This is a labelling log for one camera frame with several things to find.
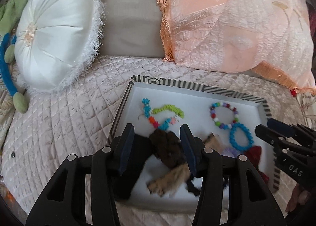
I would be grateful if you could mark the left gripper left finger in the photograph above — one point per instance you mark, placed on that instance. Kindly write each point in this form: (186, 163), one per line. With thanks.
(63, 199)

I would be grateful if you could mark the black velvet case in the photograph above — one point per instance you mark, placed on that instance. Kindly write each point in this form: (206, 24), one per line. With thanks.
(142, 149)

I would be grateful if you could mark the floral cream bed cover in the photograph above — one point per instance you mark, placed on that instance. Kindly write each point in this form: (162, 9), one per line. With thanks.
(307, 103)

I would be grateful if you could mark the red bow hair clip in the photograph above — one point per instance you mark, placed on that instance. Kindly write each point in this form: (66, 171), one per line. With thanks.
(254, 155)

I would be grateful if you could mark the striped black white tray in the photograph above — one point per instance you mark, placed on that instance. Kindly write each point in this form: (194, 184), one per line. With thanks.
(195, 101)

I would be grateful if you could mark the red pompom tassel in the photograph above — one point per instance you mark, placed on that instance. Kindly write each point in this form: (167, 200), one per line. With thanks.
(293, 92)

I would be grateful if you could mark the beige headboard cushion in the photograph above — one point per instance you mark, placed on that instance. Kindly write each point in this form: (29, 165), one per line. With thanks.
(132, 28)

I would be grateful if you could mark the round white satin cushion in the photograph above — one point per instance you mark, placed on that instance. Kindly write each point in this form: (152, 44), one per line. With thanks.
(57, 40)

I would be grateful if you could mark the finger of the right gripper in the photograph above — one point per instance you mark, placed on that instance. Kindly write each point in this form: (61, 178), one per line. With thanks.
(280, 127)
(268, 135)

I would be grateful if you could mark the brown scrunchie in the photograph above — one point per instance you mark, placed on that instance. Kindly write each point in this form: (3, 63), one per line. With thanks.
(167, 147)

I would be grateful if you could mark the quilted pale pink bedspread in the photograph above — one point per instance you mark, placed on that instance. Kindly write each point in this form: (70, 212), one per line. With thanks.
(79, 120)

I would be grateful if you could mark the green blue plush toy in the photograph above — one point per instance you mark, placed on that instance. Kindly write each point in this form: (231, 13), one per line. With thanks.
(10, 14)

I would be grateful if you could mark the person's right hand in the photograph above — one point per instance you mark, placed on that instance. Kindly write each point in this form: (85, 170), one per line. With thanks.
(299, 196)

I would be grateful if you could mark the peach quilted fringed blanket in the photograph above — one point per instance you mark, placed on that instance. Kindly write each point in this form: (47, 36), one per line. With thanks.
(271, 38)

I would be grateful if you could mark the floral tapestry pillow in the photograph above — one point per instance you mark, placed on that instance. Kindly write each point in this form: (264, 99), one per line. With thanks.
(6, 112)

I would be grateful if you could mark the leopard tan bow clip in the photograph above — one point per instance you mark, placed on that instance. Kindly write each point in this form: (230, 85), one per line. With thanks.
(174, 179)

